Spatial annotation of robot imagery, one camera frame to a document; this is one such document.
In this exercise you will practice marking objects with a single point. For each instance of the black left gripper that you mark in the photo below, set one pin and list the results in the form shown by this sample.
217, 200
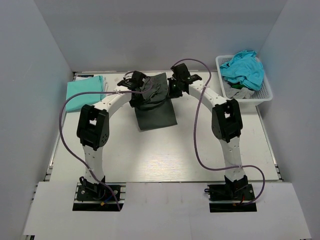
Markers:
137, 103

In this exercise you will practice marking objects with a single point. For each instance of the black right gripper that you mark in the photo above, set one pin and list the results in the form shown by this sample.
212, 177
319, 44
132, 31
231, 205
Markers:
171, 94

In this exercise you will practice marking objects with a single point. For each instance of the dark grey t-shirt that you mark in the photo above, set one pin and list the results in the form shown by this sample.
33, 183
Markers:
157, 111

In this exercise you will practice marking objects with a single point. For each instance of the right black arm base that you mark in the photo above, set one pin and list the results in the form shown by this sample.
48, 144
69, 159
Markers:
223, 200

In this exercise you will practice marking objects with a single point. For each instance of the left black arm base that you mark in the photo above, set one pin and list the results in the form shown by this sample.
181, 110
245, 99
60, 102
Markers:
89, 201

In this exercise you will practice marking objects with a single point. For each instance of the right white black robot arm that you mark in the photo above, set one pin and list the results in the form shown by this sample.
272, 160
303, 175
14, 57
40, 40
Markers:
226, 124

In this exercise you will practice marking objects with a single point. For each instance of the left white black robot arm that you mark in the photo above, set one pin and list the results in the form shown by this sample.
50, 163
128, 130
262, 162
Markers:
94, 130

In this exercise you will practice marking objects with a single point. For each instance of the green garment in basket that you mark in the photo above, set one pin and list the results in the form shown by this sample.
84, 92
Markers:
237, 86

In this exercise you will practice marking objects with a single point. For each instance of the crumpled grey white t-shirt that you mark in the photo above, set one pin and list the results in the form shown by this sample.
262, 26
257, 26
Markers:
234, 93

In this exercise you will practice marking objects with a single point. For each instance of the crumpled cyan t-shirt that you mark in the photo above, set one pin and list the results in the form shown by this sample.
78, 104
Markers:
244, 69

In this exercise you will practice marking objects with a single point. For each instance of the white plastic laundry basket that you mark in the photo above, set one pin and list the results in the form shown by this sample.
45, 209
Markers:
263, 95

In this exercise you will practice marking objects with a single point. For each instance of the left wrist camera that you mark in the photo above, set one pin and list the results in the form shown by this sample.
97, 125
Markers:
132, 80

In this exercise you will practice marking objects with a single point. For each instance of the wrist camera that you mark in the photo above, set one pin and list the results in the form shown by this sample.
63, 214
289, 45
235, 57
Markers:
182, 74
132, 80

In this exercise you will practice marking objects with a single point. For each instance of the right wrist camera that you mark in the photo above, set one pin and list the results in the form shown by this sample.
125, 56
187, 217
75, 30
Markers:
182, 74

